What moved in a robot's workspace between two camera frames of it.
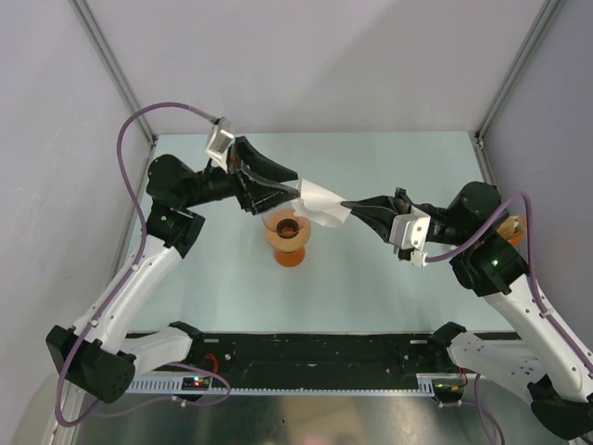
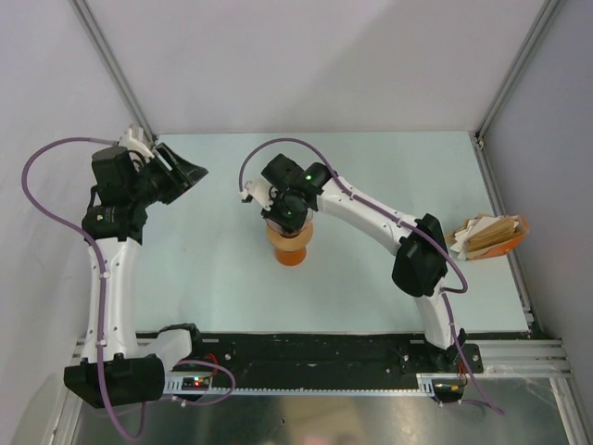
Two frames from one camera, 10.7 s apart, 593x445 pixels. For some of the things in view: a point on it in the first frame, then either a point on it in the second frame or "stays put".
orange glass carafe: (290, 259) stays put
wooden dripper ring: (292, 244) stays put
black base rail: (310, 357) stays put
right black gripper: (376, 210) → (288, 225)
